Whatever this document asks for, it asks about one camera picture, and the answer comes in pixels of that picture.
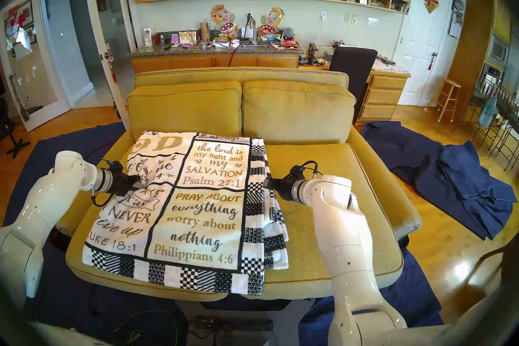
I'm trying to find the granite top kitchen counter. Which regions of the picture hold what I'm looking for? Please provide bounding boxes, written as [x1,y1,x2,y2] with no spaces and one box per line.
[128,41,304,74]

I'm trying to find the black wrought iron chairs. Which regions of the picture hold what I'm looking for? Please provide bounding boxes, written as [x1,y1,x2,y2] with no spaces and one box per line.
[452,70,519,171]

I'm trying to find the black office chair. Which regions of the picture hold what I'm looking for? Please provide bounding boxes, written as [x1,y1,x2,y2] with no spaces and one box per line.
[329,46,378,100]

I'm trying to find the yellow sofa back cushion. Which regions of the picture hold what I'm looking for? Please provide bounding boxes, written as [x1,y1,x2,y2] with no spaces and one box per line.
[242,80,356,146]
[127,81,243,142]

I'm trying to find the built-in microwave oven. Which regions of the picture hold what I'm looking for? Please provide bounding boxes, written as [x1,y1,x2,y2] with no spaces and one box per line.
[487,34,510,66]

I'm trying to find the black power strip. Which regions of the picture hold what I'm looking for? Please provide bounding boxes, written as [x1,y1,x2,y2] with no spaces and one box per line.
[194,316,274,333]

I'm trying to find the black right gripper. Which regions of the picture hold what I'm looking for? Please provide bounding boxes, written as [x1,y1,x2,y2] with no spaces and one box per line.
[264,174,296,202]

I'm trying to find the cartoon foil balloon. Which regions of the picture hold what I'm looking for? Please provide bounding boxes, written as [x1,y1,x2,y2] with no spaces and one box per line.
[259,7,285,40]
[210,5,240,40]

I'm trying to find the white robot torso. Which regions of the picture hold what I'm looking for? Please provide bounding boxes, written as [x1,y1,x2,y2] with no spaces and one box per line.
[365,292,519,346]

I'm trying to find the white wall calendar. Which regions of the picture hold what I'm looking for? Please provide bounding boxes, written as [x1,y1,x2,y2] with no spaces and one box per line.
[449,9,465,38]

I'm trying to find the crumpled navy moving blanket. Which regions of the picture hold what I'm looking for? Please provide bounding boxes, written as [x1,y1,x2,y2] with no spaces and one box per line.
[362,121,517,240]

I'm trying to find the tall wooden cabinet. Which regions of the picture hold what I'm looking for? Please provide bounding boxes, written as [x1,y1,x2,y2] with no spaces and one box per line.
[448,0,512,123]

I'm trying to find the stack of papers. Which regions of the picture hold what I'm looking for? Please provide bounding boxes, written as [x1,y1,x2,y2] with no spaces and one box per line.
[373,53,402,73]

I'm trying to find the tangled red black cables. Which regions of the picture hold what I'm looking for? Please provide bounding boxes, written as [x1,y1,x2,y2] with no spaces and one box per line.
[47,224,69,252]

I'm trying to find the black floor stand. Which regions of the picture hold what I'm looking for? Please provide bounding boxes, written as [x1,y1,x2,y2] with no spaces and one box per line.
[0,98,31,159]

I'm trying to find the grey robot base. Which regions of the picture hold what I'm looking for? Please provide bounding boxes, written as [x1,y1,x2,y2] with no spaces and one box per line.
[175,297,316,346]

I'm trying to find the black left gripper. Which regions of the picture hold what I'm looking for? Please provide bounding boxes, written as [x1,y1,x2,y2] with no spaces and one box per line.
[107,170,143,198]

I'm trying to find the white panel door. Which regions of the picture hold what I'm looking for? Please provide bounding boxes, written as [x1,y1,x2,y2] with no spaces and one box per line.
[393,0,454,106]

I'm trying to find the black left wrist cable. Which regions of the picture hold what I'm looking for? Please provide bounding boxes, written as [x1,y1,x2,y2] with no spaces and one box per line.
[91,159,118,208]

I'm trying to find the flat navy moving blanket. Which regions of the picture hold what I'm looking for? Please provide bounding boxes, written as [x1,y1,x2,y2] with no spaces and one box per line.
[0,122,448,346]

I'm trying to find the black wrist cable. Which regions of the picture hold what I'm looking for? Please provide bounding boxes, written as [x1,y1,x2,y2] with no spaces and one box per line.
[91,159,118,208]
[298,160,323,179]

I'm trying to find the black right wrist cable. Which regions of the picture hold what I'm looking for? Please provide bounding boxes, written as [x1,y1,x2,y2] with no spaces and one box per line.
[298,160,323,179]

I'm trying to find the white scripture print blanket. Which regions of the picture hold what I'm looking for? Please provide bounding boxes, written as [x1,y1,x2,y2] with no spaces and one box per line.
[82,130,289,295]

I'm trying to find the red power cable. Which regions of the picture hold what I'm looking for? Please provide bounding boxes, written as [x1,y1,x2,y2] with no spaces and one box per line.
[227,25,250,67]

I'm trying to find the wooden stool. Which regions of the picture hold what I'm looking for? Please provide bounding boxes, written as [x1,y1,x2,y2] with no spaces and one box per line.
[425,78,462,123]

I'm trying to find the yellow sofa seat cushion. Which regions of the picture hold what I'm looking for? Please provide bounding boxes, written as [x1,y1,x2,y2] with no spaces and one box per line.
[66,130,268,302]
[233,142,404,300]

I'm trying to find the teal hanging bag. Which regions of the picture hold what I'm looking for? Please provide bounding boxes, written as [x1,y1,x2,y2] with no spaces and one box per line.
[478,97,498,127]

